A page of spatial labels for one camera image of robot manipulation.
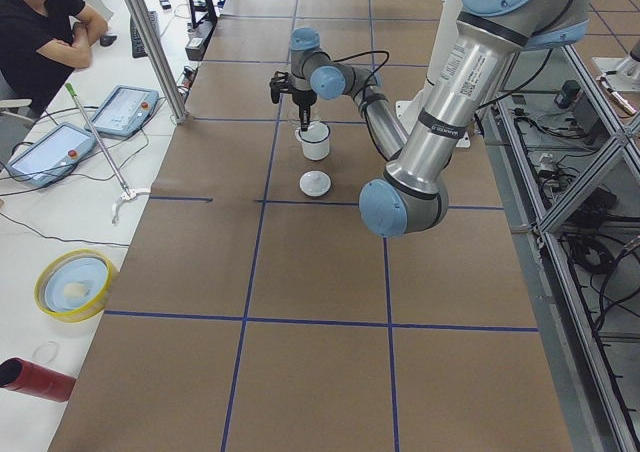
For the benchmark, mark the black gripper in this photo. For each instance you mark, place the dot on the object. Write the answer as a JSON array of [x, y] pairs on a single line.
[[303, 97]]

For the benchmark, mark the clear plastic funnel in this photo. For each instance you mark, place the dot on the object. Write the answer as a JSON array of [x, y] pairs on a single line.
[[292, 118]]

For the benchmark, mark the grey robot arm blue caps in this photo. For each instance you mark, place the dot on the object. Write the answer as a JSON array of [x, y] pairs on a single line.
[[411, 196]]

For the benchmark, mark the white enamel mug blue rim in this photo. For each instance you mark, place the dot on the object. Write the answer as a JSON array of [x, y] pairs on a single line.
[[315, 141]]

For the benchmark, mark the white round lid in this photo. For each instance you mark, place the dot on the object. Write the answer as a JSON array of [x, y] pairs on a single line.
[[315, 183]]

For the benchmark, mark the black keyboard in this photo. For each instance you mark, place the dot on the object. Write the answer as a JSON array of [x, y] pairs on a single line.
[[138, 49]]

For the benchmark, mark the far teach pendant tablet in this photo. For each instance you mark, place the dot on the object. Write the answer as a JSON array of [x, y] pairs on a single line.
[[124, 111]]

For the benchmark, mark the teach pendant tablet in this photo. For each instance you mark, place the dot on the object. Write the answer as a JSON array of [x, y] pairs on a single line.
[[53, 156], [124, 111]]

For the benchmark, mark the reacher grabber stick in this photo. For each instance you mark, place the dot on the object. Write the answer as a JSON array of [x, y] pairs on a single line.
[[128, 194]]

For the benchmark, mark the black computer mouse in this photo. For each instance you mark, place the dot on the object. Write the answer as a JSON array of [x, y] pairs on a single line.
[[107, 40]]

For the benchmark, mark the near teach pendant tablet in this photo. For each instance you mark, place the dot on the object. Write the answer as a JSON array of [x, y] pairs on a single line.
[[53, 156]]

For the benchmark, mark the black power adapter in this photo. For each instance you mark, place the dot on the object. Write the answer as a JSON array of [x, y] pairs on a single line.
[[567, 94]]

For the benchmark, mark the person in black shirt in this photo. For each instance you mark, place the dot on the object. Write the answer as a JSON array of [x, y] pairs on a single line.
[[43, 42]]

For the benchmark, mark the yellow rimmed bowl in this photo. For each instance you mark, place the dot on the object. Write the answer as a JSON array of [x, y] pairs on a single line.
[[75, 286]]

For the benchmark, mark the red cylinder tube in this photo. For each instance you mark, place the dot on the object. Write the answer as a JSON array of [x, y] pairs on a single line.
[[22, 376]]

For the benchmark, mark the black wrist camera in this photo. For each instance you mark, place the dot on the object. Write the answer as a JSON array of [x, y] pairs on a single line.
[[280, 84]]

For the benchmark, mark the aluminium frame post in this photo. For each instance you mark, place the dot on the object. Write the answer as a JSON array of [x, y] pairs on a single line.
[[140, 14]]

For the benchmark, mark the aluminium frame rail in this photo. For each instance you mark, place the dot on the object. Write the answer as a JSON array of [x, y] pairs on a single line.
[[575, 173]]

